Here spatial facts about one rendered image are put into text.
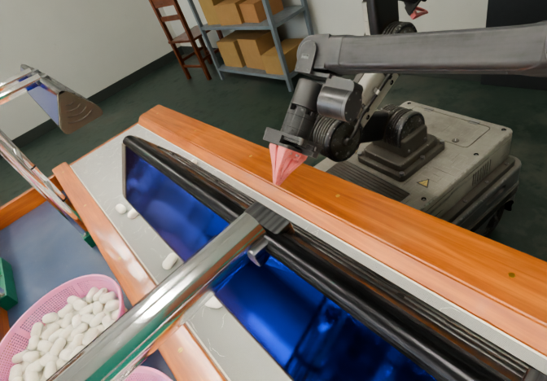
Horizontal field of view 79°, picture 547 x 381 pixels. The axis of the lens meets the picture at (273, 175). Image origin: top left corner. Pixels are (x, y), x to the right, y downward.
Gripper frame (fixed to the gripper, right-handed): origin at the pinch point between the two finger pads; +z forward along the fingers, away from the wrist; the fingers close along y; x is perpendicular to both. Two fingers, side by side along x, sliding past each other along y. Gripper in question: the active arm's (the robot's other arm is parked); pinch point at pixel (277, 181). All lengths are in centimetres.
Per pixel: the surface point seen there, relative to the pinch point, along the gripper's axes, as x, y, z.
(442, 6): 152, -63, -121
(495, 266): 11.9, 35.5, -0.7
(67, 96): -31.8, -27.3, -1.7
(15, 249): -23, -77, 54
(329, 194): 11.5, 4.4, -0.5
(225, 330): -7.6, 7.8, 25.8
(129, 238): -9.7, -32.2, 27.9
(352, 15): 153, -131, -118
